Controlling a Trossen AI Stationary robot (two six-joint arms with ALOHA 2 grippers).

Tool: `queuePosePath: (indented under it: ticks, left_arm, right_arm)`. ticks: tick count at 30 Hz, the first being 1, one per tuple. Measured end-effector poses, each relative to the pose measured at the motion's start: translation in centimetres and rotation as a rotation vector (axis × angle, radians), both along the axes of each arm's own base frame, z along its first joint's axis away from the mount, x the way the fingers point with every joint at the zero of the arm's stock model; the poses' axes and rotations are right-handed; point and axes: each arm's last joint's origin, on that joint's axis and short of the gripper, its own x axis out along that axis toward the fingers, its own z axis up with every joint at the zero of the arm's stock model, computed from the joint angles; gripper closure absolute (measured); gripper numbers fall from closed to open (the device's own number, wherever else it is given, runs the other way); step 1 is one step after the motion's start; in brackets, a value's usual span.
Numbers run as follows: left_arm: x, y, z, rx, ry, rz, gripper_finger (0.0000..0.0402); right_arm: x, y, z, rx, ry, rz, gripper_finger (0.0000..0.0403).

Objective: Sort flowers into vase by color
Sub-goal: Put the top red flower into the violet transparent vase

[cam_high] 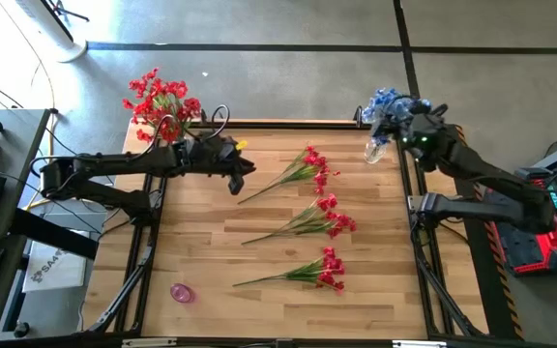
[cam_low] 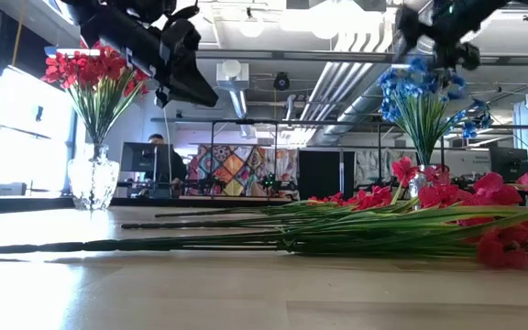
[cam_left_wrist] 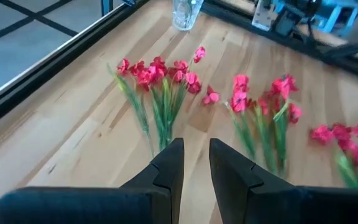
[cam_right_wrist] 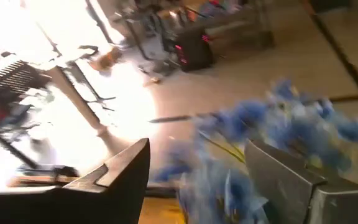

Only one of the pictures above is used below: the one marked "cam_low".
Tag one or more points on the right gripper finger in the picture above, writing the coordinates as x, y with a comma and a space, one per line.
466, 57

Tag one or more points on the white ceiling pipes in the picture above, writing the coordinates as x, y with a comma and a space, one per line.
337, 78

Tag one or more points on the small clear glass vase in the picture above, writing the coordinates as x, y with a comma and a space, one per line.
416, 185

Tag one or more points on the white patterned cloth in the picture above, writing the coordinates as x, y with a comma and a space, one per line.
369, 167

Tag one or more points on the silver spiral duct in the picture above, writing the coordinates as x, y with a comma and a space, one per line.
360, 107

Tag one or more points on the colourful patchwork quilt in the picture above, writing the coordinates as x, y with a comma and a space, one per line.
236, 165

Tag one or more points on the black cabinet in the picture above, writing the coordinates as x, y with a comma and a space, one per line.
323, 174

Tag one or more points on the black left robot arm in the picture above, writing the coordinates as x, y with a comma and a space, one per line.
122, 9

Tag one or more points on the large clear glass vase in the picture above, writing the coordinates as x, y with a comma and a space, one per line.
92, 183

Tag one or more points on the grey overhead beam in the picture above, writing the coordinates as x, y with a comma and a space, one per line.
291, 56

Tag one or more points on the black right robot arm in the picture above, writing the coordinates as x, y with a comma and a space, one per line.
493, 14

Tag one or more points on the round ceiling lamp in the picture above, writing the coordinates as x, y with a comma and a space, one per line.
251, 27

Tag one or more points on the black monitor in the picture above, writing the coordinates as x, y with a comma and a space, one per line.
142, 158
509, 162

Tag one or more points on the black ceiling fixture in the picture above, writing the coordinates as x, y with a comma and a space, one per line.
527, 14

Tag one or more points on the person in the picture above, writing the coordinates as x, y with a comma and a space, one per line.
156, 137

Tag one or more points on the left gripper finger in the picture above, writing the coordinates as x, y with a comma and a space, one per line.
193, 91

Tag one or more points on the white wall sign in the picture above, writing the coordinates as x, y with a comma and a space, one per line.
470, 162

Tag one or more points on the black dome camera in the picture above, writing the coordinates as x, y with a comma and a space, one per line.
281, 82

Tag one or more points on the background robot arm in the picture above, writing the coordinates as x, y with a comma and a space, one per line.
269, 184

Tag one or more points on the white ventilation box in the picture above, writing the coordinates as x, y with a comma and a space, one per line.
232, 80

